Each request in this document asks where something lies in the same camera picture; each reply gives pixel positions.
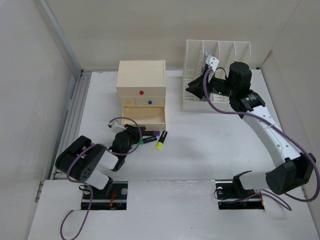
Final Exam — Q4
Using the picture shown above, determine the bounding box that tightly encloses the cream wooden drawer cabinet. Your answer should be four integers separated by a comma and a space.
115, 59, 167, 108

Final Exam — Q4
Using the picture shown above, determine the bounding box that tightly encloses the cream top drawer red knob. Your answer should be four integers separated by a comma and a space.
116, 86, 166, 97

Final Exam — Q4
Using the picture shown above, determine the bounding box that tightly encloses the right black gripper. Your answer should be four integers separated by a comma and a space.
185, 69, 237, 100

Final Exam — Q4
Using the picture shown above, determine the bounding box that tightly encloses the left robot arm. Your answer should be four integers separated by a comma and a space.
55, 124, 146, 199

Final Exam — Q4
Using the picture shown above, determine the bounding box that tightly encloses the drawer with blue knob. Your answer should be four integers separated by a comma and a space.
135, 96, 166, 107

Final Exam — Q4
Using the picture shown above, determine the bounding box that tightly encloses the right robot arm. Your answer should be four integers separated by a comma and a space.
186, 58, 316, 197

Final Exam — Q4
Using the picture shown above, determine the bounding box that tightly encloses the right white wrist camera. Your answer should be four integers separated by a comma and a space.
208, 55, 220, 72

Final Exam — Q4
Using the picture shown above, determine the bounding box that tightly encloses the purple cap black marker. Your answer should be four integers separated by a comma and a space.
143, 131, 161, 137

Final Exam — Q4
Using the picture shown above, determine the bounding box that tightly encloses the white plastic file organizer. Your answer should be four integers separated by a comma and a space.
182, 39, 251, 114

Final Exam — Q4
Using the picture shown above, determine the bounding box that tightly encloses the green cap black marker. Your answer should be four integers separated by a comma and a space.
139, 136, 157, 145

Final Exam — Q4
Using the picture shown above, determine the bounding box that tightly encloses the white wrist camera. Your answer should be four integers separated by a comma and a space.
208, 55, 220, 72
108, 120, 126, 133

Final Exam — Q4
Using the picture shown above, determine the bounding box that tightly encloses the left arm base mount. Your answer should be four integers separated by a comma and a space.
90, 181, 128, 211

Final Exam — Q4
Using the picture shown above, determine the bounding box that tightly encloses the yellow cap black marker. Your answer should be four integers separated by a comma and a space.
155, 130, 168, 150

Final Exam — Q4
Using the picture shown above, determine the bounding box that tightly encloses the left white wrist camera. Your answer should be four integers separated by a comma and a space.
108, 120, 126, 133

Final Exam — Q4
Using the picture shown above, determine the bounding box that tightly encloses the drawer with yellow knob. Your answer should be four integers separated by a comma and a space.
119, 96, 137, 107

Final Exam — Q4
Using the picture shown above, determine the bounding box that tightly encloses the grey black booklet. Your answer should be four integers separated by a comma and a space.
201, 51, 212, 74

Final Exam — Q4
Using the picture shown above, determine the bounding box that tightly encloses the aluminium frame rail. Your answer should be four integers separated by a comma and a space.
35, 0, 90, 169

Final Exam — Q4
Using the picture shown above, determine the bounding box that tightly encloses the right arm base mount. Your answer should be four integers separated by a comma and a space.
213, 171, 265, 210

